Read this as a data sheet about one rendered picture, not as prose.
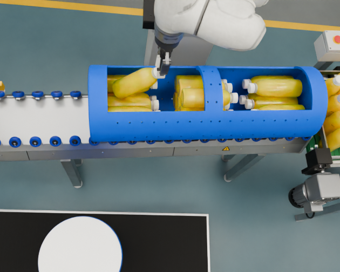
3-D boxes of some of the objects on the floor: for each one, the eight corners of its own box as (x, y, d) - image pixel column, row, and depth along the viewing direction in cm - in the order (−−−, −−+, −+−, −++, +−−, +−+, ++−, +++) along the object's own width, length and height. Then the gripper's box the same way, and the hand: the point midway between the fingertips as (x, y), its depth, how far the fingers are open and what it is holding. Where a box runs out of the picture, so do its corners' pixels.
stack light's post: (294, 215, 251) (419, 179, 148) (300, 215, 252) (428, 179, 149) (296, 221, 250) (422, 189, 147) (301, 221, 251) (431, 189, 148)
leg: (223, 174, 254) (255, 145, 195) (231, 173, 255) (266, 145, 196) (224, 182, 252) (257, 156, 193) (232, 182, 253) (267, 156, 194)
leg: (73, 179, 239) (59, 150, 181) (82, 178, 240) (72, 150, 181) (73, 188, 238) (59, 162, 179) (82, 188, 238) (71, 162, 180)
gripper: (154, 7, 111) (147, 51, 133) (157, 57, 106) (150, 93, 128) (178, 8, 112) (168, 51, 135) (183, 57, 107) (172, 93, 129)
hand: (161, 67), depth 128 cm, fingers closed on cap, 4 cm apart
